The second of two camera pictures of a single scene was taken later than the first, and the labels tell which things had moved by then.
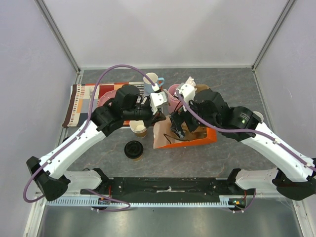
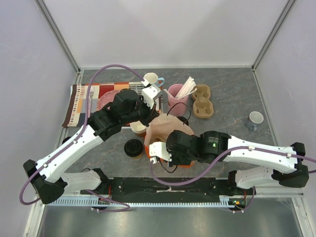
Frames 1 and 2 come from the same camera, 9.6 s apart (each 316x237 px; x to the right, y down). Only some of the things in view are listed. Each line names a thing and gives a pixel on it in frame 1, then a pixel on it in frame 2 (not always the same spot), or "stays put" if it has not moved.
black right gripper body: (180, 121) to (170, 151)
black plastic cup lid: (133, 149) stays put
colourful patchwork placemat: (80, 98) stays put
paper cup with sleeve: (138, 128) stays put
